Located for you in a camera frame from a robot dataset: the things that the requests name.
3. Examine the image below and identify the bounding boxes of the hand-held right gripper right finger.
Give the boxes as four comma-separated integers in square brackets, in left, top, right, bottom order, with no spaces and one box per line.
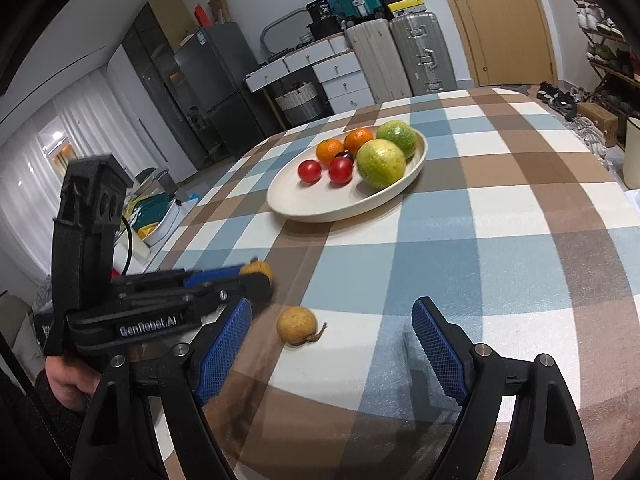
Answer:
[411,296,593,480]

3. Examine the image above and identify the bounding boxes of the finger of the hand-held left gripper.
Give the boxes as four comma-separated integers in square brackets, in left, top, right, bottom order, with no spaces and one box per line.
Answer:
[125,264,251,288]
[114,275,273,318]

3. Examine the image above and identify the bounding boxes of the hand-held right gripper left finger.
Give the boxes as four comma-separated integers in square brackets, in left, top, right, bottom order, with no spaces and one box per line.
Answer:
[75,296,252,480]

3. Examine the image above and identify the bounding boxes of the brown longan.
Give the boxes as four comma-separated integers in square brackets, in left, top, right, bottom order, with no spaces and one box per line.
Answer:
[277,306,328,346]
[239,259,274,286]

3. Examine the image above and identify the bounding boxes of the cream oval plate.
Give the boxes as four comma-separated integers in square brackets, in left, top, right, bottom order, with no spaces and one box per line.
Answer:
[266,125,428,223]

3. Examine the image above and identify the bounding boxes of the large green yellow guava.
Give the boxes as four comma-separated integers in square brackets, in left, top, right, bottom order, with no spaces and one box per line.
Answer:
[356,139,407,191]

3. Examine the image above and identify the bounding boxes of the small green yellow guava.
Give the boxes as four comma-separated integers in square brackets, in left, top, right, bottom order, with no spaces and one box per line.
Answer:
[376,120,418,158]

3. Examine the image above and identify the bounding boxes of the person's left hand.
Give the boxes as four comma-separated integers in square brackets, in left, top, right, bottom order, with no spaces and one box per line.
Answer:
[45,356,103,411]

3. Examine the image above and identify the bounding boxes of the green bowls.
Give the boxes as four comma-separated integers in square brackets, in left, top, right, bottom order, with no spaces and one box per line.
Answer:
[127,195,171,233]

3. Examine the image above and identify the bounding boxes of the checked tablecloth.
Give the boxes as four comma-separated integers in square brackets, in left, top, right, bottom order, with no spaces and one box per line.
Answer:
[145,87,640,480]

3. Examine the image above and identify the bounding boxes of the white curtain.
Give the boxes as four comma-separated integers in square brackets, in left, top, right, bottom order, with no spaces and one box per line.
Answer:
[0,72,126,286]

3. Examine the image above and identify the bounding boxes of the orange mandarin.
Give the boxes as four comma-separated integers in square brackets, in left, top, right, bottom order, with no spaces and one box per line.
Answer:
[316,138,347,166]
[343,128,375,156]

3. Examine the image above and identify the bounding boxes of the white wicker basket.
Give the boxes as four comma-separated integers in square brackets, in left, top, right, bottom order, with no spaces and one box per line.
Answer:
[275,82,326,126]

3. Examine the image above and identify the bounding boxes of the grey refrigerator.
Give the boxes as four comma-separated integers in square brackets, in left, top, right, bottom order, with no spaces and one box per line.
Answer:
[172,22,266,158]

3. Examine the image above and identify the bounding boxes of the black glass cabinet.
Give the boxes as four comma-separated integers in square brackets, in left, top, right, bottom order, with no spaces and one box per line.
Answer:
[121,1,221,171]

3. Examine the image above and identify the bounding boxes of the white drawer desk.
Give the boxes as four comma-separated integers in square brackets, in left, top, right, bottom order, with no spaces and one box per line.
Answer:
[244,35,376,116]

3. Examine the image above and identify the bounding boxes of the oval grey mirror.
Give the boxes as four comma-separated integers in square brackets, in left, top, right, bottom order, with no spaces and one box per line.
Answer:
[260,8,313,56]

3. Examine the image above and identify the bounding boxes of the white bucket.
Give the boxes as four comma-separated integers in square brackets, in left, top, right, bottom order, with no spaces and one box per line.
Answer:
[622,116,640,191]

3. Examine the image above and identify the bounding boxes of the beige suitcase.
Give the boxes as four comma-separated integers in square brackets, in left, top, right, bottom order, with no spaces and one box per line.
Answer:
[344,18,413,103]

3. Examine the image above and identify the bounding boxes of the brown cardboard box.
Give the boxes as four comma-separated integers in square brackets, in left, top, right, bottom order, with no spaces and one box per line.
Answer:
[575,102,620,136]

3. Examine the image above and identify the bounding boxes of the shoes on floor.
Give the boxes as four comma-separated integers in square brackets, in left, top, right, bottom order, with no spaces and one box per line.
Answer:
[537,82,596,121]

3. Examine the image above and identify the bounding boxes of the small black box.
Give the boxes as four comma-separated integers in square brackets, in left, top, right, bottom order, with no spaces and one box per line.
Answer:
[306,0,333,23]

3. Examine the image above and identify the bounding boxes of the silver suitcase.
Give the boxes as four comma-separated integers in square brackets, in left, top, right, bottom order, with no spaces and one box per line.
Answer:
[389,10,458,96]

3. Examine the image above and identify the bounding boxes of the wooden door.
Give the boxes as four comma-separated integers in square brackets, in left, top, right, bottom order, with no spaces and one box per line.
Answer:
[432,0,558,88]

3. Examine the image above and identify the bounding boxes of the shoe rack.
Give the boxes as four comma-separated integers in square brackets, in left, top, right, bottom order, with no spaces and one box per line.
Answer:
[562,0,640,106]

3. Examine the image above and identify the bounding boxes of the black cable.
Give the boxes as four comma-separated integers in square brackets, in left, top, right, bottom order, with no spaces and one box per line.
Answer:
[117,215,133,276]

